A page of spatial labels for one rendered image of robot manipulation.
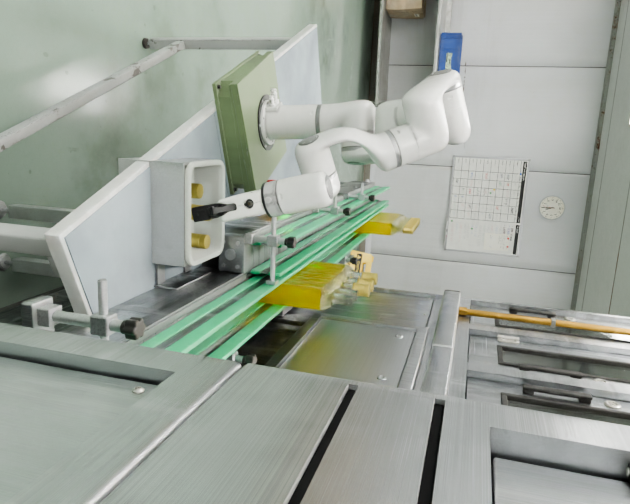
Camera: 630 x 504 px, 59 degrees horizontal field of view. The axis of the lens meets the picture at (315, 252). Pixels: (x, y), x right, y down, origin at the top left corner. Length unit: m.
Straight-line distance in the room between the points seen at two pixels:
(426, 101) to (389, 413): 0.91
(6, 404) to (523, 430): 0.35
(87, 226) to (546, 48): 6.62
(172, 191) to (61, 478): 0.92
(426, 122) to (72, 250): 0.74
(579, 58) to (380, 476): 7.10
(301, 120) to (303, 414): 1.24
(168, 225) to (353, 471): 0.95
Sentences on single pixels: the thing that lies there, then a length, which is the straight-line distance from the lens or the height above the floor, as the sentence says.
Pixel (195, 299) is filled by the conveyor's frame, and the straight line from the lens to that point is 1.18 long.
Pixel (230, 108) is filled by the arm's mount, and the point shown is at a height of 0.79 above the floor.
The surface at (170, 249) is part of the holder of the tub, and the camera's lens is 1.23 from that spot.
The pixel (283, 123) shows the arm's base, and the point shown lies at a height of 0.88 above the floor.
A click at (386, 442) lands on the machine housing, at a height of 1.37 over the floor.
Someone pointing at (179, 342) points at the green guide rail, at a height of 0.94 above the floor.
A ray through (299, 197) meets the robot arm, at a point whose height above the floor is 1.07.
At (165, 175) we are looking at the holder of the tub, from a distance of 1.21.
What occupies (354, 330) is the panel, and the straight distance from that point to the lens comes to 1.57.
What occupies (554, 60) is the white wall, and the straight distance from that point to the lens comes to 7.31.
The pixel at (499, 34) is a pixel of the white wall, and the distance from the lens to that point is 7.31.
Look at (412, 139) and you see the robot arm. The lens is 1.23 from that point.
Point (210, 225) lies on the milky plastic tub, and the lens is 1.35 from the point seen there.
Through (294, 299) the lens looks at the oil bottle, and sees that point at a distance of 1.41.
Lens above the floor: 1.41
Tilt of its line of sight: 15 degrees down
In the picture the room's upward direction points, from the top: 96 degrees clockwise
